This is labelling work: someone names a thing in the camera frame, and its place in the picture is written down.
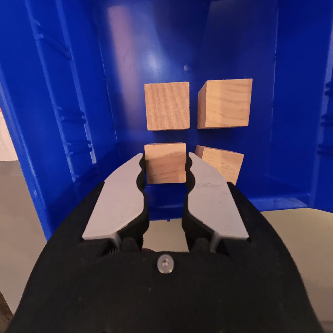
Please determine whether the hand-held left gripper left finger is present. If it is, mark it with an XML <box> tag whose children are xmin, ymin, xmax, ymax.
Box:
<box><xmin>82</xmin><ymin>153</ymin><xmax>150</xmax><ymax>251</ymax></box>

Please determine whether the wooden cube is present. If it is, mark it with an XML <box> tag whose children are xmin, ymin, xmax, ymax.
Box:
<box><xmin>144</xmin><ymin>142</ymin><xmax>187</xmax><ymax>185</ymax></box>
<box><xmin>195</xmin><ymin>145</ymin><xmax>244</xmax><ymax>186</ymax></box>
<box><xmin>144</xmin><ymin>82</ymin><xmax>190</xmax><ymax>131</ymax></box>
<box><xmin>197</xmin><ymin>79</ymin><xmax>253</xmax><ymax>130</ymax></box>

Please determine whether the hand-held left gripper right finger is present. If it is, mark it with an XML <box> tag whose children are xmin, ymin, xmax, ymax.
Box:
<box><xmin>181</xmin><ymin>152</ymin><xmax>250</xmax><ymax>252</ymax></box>

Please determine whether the large blue plastic bin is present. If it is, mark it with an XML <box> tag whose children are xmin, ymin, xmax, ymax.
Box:
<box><xmin>0</xmin><ymin>0</ymin><xmax>333</xmax><ymax>241</ymax></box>

